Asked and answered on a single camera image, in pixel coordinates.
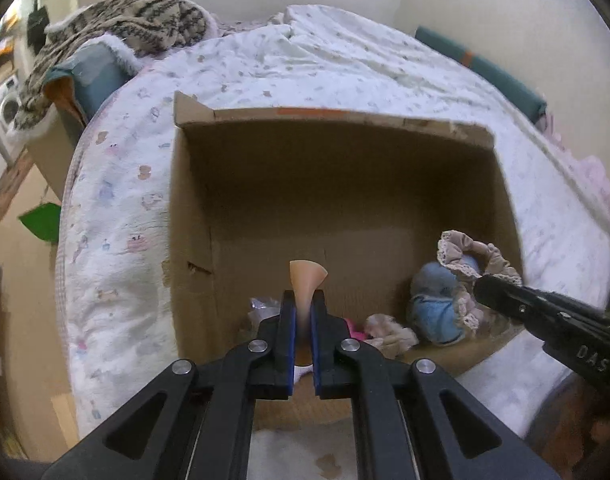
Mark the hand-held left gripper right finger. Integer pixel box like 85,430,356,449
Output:
310,292,562,480

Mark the green dustpan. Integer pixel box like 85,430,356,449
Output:
17,201,62,246

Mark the beige lace scrunchie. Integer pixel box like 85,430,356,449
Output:
436,230,523,335

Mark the light blue plush toy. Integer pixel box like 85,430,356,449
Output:
407,255,478,346

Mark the white washing machine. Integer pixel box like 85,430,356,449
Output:
0,76,23,161

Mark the striped knit blanket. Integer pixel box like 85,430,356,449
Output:
12,0,212,133

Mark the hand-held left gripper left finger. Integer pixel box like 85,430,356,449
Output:
40,289,299,480

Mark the brown door mat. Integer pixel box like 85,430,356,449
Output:
0,150,36,208

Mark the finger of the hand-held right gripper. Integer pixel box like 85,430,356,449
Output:
472,275,605,335

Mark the white printed bed quilt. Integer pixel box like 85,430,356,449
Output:
55,4,610,480

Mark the pink heart-shaped toy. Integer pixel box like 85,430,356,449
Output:
346,317,369,344

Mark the clear plastic bag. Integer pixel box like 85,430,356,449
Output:
247,296,284,332

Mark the beige wooden board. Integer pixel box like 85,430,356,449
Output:
25,125,86,201

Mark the brown cardboard box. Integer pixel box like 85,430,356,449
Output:
162,91,525,431

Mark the black hanging garment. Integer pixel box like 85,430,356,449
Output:
27,6,50,53

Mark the tan rubber funnel tube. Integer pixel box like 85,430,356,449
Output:
289,259,329,367

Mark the cream ruffled scrunchie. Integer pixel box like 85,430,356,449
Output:
364,312,420,359

